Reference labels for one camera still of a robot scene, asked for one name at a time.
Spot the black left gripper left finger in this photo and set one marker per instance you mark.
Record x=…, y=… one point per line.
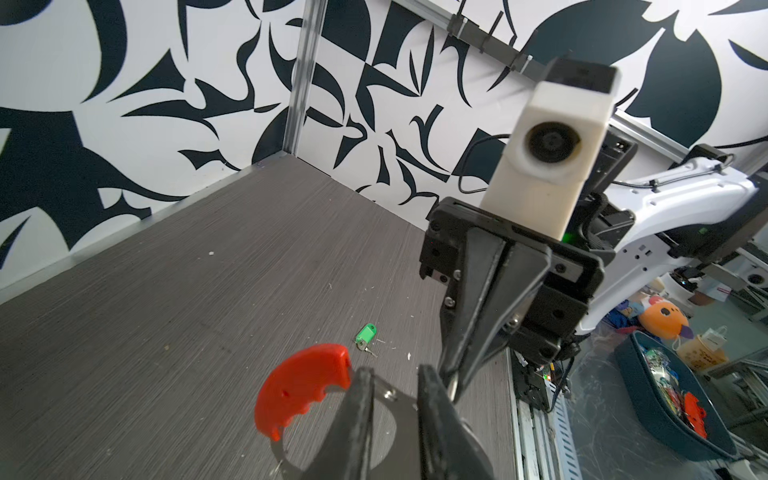
x=346, y=450

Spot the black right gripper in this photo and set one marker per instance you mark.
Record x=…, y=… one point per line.
x=507, y=286

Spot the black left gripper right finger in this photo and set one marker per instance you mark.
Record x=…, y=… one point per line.
x=447, y=449

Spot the green tagged key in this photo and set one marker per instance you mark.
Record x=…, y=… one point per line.
x=364, y=337

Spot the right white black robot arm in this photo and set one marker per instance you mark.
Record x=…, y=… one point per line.
x=698, y=211

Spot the orange plush toy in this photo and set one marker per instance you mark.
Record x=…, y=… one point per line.
x=665, y=320

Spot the blue bin with items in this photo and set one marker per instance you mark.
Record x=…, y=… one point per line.
x=670, y=402

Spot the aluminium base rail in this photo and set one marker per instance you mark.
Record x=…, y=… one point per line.
x=543, y=443

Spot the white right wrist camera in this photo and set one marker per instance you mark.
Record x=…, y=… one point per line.
x=553, y=146

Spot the black wall hook rail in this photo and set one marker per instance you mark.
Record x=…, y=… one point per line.
x=516, y=60

